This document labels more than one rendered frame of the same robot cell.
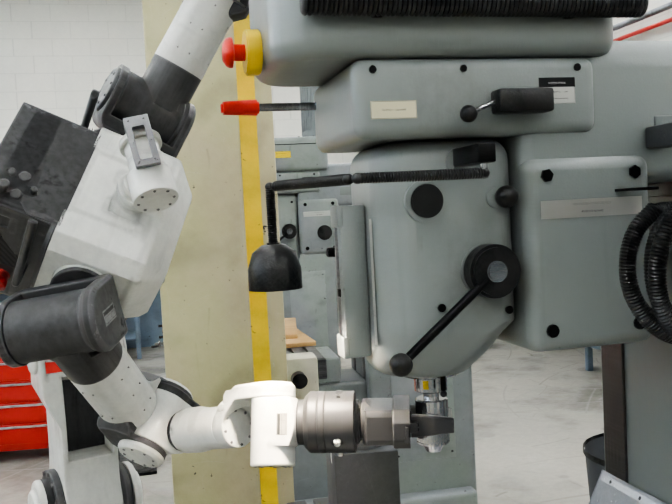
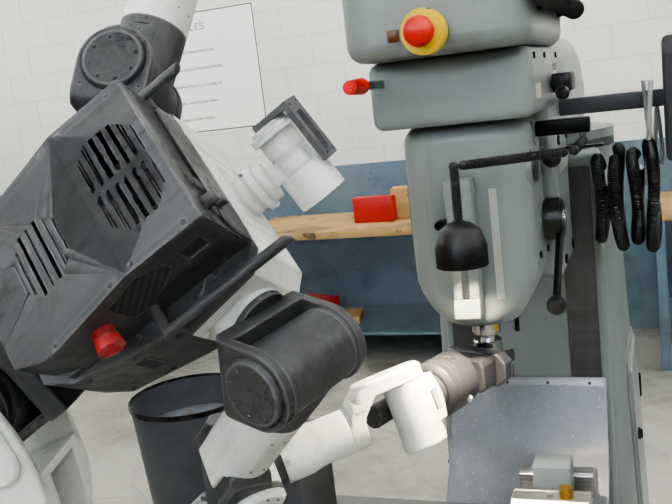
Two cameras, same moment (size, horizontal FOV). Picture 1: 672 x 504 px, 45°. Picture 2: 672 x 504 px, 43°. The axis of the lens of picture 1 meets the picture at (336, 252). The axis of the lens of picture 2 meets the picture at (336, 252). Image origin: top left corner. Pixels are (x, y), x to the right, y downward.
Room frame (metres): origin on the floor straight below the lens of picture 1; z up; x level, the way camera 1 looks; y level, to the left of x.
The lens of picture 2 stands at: (0.56, 1.12, 1.70)
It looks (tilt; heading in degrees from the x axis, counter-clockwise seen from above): 11 degrees down; 305
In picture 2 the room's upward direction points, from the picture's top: 7 degrees counter-clockwise
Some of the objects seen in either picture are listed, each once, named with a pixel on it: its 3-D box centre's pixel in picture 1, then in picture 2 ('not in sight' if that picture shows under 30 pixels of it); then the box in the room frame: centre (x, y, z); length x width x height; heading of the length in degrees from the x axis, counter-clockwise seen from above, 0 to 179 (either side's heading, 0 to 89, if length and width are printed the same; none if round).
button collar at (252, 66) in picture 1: (252, 52); (424, 31); (1.10, 0.10, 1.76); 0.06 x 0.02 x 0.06; 14
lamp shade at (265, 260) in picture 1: (274, 265); (460, 243); (1.08, 0.08, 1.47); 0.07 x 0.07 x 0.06
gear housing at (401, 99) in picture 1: (446, 108); (471, 86); (1.16, -0.17, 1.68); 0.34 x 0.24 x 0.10; 104
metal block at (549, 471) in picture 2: not in sight; (553, 478); (1.06, -0.15, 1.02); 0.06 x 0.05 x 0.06; 14
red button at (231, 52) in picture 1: (234, 52); (419, 31); (1.09, 0.12, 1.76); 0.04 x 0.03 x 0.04; 14
